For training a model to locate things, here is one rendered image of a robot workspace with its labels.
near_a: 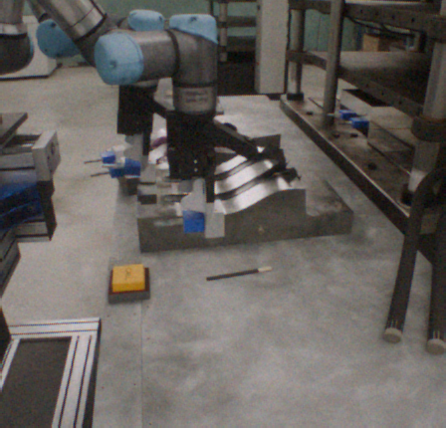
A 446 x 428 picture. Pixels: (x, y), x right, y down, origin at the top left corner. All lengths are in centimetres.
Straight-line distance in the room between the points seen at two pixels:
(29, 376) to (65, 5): 121
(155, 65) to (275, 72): 473
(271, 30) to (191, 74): 460
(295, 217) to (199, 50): 47
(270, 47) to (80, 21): 463
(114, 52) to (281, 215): 54
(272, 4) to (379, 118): 377
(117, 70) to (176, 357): 46
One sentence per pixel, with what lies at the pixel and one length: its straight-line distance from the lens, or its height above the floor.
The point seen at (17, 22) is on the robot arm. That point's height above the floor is 128.
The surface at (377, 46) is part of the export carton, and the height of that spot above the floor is 53.
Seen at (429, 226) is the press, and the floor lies 75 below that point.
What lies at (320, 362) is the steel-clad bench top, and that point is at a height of 80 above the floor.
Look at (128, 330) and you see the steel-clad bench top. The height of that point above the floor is 80.
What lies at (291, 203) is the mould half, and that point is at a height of 90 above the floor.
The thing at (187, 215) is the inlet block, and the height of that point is 95.
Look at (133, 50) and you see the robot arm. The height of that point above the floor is 126.
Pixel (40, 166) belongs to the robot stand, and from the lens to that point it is 115.
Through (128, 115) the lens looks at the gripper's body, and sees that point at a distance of 100.
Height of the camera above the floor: 135
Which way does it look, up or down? 28 degrees down
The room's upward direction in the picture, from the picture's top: straight up
